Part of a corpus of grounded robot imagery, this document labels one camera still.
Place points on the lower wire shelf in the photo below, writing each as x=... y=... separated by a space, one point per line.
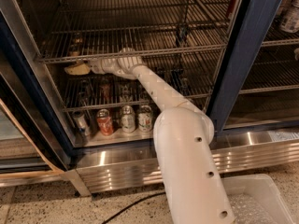
x=107 y=91

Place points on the dark blue fridge pillar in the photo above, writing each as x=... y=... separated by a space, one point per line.
x=252 y=22

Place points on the white plastic bin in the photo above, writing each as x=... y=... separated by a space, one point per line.
x=264 y=190

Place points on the white can right compartment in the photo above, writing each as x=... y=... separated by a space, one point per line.
x=290 y=21

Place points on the top wire shelf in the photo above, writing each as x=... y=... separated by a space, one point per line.
x=133 y=41

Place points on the open fridge glass door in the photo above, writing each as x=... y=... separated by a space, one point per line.
x=29 y=150

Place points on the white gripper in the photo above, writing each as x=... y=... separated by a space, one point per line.
x=97 y=66

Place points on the red cola can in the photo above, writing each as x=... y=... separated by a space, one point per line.
x=105 y=122

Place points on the bubble wrap sheet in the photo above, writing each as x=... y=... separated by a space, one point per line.
x=248 y=211

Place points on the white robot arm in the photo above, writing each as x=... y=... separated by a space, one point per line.
x=181 y=134

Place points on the white green red can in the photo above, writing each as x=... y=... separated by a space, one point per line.
x=145 y=118

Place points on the stainless steel fridge grille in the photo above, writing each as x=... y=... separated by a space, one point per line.
x=135 y=165

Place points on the silver can far left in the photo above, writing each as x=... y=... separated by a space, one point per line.
x=81 y=122

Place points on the right compartment wire shelf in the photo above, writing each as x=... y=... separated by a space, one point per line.
x=276 y=66

